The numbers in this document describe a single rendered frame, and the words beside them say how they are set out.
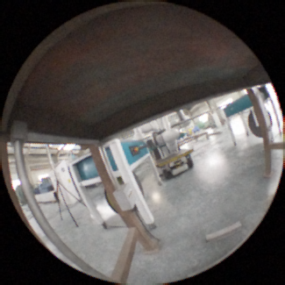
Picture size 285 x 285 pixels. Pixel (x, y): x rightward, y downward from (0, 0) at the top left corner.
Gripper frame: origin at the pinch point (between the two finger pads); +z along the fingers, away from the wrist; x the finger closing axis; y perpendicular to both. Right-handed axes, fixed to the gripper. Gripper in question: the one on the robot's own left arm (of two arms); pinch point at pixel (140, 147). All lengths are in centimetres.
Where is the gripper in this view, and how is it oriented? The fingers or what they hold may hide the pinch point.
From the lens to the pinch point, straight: 92.6
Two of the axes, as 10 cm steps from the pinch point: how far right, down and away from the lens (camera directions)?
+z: -9.0, 3.8, 2.1
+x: 2.9, 1.8, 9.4
